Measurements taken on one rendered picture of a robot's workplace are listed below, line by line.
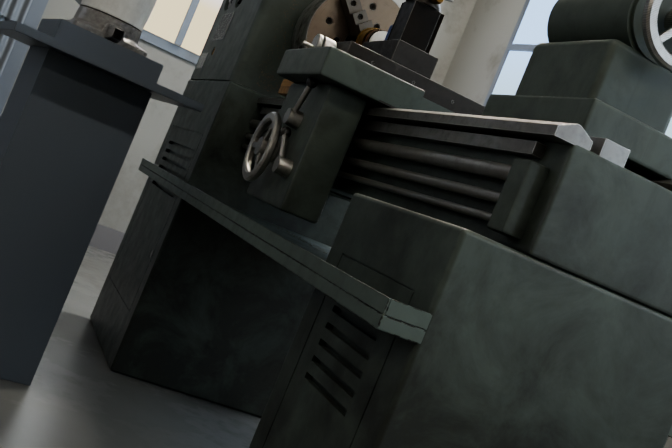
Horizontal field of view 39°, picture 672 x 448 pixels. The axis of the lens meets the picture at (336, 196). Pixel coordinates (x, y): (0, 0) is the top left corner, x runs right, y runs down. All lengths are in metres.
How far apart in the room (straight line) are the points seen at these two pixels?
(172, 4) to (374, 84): 3.25
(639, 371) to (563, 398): 0.13
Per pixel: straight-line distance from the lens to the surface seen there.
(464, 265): 1.22
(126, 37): 2.26
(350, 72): 1.81
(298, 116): 1.90
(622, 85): 1.44
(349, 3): 2.54
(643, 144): 1.41
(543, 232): 1.27
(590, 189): 1.30
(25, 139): 2.18
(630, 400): 1.41
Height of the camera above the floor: 0.63
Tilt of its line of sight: 1 degrees up
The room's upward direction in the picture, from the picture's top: 22 degrees clockwise
